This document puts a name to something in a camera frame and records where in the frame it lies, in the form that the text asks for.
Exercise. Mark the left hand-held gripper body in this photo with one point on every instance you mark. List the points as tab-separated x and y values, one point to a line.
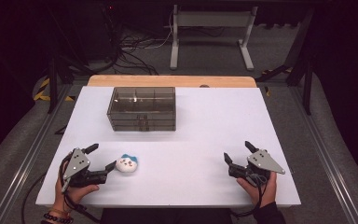
78	161

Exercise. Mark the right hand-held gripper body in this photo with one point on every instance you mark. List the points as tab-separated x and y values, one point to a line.
264	161

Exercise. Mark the white plush toy blue ears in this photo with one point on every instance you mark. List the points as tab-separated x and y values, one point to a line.
126	164

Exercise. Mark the smoky transparent drawer box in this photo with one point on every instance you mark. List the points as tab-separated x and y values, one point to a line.
143	105

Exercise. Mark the person's right hand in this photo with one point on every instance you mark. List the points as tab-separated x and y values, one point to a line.
265	193

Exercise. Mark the person's left hand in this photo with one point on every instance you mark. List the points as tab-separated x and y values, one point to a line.
71	196

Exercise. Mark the white board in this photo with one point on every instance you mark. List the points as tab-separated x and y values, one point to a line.
199	140

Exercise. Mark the yellow black hazard tape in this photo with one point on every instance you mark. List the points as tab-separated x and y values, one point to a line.
268	91
42	91

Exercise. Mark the black metal stand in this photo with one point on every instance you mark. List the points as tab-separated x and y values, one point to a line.
52	87
301	59

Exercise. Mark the person's lap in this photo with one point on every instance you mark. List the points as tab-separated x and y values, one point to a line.
167	216

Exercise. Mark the dark cabinet with red light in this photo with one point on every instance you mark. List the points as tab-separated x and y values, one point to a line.
96	28

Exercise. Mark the white metal stand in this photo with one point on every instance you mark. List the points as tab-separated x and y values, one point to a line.
211	18

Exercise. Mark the black bracket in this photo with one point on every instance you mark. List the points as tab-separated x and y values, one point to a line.
60	130

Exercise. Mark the aluminium rail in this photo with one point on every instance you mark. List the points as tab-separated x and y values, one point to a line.
326	155
31	155

